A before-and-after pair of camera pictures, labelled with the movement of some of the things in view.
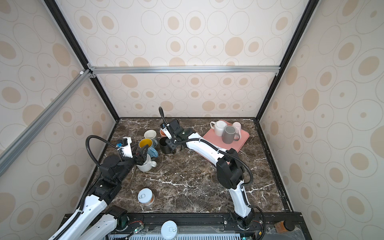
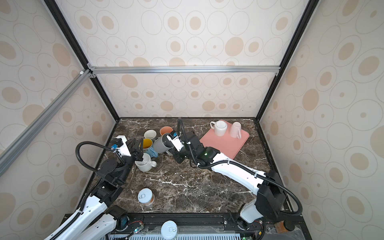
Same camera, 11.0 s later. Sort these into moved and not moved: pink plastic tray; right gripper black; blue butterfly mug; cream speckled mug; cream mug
Moved: right gripper black
Not moved: cream mug; cream speckled mug; blue butterfly mug; pink plastic tray
